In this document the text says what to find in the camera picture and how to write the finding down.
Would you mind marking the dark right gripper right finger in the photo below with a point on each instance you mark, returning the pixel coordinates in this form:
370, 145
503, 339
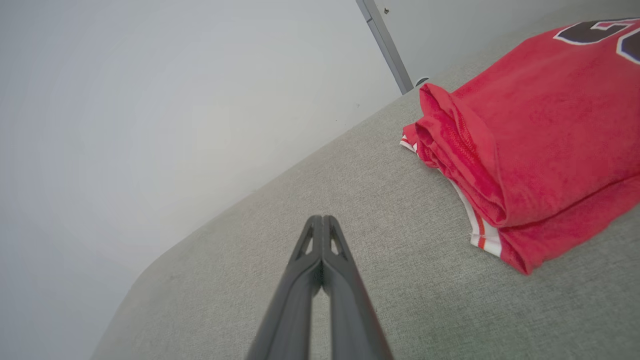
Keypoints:
350, 305

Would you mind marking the red and white Bulls jersey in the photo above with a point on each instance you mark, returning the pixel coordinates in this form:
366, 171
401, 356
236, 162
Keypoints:
540, 135

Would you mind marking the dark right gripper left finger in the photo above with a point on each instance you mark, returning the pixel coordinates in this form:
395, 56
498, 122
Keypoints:
292, 305

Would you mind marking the grey partition panel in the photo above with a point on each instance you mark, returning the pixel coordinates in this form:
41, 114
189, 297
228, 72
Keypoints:
500, 30

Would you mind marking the dark metal frame post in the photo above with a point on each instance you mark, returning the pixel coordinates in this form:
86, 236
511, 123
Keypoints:
387, 47

